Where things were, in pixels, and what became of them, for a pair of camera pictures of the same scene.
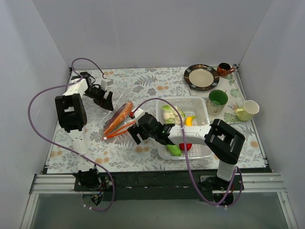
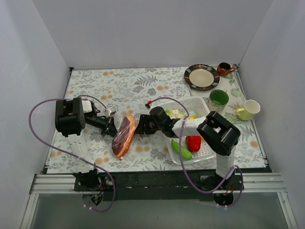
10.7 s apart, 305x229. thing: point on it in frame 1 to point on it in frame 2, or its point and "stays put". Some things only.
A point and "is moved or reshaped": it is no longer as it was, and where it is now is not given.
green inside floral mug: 216,101 stays put
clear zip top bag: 119,122 to 128,123
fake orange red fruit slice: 122,114 to 121,140
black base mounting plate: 154,185 stays put
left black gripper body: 99,96 to 109,125
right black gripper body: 138,131 to 144,124
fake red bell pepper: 181,146 is moved or reshaped
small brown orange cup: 224,69 stays put
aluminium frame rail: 259,183 stays put
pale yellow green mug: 250,108 stays put
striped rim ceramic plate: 201,77 stays put
